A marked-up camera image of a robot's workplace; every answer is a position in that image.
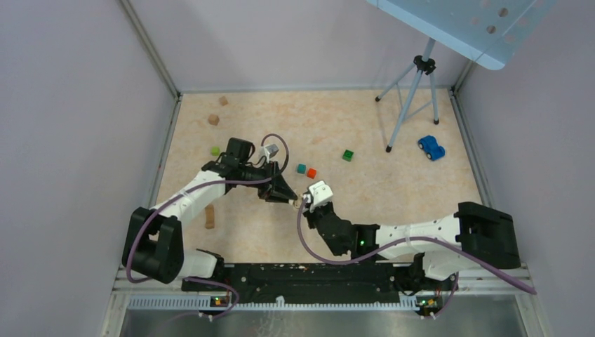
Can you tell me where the grey tripod stand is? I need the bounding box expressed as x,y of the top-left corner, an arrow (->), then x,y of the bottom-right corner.
375,38 -> 440,153

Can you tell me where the wooden arch block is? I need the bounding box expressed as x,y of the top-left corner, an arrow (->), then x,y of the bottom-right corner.
204,204 -> 215,230

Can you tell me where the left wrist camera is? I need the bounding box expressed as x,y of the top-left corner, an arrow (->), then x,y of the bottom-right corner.
258,144 -> 279,164

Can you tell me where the teal small cube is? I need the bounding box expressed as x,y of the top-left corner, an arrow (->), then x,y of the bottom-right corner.
296,164 -> 307,174

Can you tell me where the orange-red small cube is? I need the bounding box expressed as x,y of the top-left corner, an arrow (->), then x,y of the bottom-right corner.
306,168 -> 317,179

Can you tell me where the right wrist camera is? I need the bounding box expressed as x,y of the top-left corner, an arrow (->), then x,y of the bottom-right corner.
302,180 -> 333,212

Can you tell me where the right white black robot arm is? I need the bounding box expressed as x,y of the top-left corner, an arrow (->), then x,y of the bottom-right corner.
301,201 -> 521,289

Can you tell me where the blue toy car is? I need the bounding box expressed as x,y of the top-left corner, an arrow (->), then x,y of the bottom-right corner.
417,135 -> 446,161

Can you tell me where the near wooden cube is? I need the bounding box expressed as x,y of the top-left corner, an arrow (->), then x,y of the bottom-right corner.
208,114 -> 220,126

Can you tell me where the dark green toy brick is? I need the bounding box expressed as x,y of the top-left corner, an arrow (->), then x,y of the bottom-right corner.
342,150 -> 354,162

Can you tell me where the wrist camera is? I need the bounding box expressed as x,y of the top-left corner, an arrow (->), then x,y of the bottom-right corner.
258,144 -> 279,164
302,180 -> 333,212

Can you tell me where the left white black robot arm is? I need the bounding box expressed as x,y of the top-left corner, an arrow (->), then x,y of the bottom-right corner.
121,138 -> 298,290

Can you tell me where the beige rounded block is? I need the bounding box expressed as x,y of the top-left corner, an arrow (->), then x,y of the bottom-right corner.
288,197 -> 303,209

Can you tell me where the light blue perforated panel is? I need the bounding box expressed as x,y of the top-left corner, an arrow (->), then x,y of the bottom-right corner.
368,0 -> 556,70

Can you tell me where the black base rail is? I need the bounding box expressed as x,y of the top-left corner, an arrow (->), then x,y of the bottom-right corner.
181,263 -> 459,308

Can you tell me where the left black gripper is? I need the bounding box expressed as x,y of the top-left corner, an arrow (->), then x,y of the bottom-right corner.
239,160 -> 298,204

